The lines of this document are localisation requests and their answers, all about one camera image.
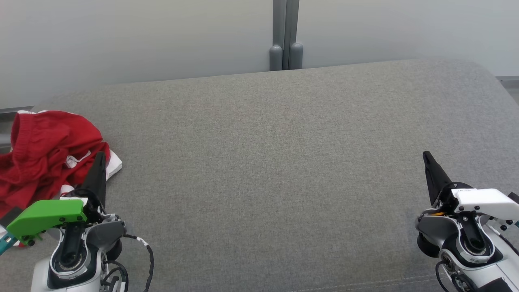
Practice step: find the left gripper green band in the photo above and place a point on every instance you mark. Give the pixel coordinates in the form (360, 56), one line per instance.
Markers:
(48, 215)

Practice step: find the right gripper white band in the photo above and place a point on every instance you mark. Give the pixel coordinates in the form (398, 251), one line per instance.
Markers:
(482, 200)

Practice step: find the red and white shirt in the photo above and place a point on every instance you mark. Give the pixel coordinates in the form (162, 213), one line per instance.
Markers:
(28, 178)

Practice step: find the grey fabric sofa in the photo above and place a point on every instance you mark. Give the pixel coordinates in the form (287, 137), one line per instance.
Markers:
(284, 162)

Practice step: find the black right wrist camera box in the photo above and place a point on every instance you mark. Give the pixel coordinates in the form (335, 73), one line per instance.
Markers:
(514, 198)

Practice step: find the grey partition post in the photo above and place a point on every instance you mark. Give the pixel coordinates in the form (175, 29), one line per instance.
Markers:
(286, 40)

